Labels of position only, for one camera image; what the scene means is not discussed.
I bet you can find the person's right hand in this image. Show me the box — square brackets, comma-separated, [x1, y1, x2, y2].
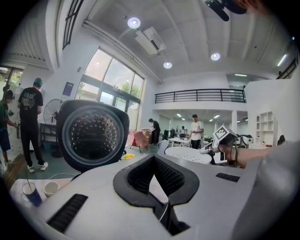
[217, 143, 236, 167]

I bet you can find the thin brown stirrer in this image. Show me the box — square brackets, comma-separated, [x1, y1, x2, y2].
[23, 164, 32, 188]

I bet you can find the glass entrance window wall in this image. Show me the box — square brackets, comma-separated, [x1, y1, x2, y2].
[74, 46, 145, 132]

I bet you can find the person's right forearm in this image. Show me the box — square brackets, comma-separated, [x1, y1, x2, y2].
[234, 147, 272, 169]

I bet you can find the white trestle table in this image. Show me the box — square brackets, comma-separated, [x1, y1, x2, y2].
[169, 137, 192, 149]

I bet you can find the white power cable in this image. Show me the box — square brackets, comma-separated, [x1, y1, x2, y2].
[48, 172, 82, 180]

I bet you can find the black balcony railing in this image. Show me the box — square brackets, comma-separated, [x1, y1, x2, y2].
[62, 0, 84, 50]
[154, 88, 247, 104]

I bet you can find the wooden plank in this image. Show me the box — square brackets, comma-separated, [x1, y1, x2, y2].
[4, 153, 26, 188]

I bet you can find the blue mug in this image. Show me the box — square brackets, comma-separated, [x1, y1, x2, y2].
[21, 182, 43, 208]

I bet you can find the black pedestal fan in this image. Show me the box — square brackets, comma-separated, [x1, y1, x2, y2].
[43, 98, 64, 158]

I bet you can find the blue wall poster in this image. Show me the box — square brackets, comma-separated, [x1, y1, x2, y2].
[62, 81, 75, 96]

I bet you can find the head-worn black camera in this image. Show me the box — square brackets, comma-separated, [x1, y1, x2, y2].
[204, 0, 249, 22]

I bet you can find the pink cloth-covered chair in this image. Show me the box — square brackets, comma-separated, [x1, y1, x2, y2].
[128, 130, 150, 153]

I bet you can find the white arched bookshelf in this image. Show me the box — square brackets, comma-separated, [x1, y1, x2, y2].
[255, 111, 275, 147]

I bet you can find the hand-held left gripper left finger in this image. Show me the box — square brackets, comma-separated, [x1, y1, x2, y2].
[35, 155, 173, 240]

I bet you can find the blue-grey plastic chair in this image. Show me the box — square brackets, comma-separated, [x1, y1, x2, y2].
[156, 140, 170, 155]

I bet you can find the black metal side table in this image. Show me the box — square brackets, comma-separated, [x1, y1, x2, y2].
[39, 123, 58, 143]

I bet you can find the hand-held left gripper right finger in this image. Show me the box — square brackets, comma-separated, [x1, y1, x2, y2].
[154, 155, 255, 240]

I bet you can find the beige cup with brown handle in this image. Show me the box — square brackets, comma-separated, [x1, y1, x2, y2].
[44, 181, 61, 198]

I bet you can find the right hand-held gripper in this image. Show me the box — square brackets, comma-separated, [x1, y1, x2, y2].
[199, 125, 238, 165]

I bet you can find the purple rice cooker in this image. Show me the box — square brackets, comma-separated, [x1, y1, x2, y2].
[56, 99, 130, 173]

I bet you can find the ceiling air conditioner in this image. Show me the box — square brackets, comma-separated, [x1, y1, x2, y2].
[135, 26, 167, 56]

